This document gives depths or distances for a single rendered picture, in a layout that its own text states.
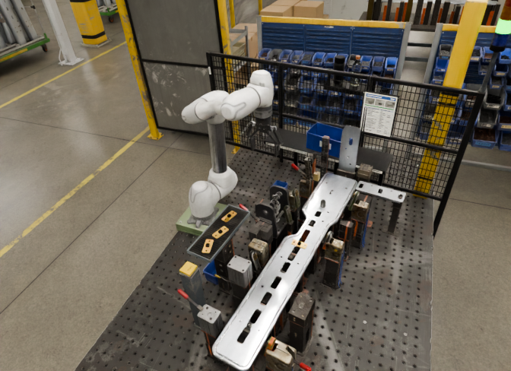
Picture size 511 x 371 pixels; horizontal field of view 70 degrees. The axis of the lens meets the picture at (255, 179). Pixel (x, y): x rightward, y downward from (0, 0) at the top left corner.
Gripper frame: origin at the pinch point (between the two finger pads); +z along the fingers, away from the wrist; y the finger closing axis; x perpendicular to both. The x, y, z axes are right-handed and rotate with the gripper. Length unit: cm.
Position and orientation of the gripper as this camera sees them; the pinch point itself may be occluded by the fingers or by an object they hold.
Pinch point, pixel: (265, 150)
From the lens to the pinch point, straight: 186.1
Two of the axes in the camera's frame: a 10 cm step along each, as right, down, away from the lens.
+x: 4.9, -5.6, 6.7
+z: 0.6, 7.9, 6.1
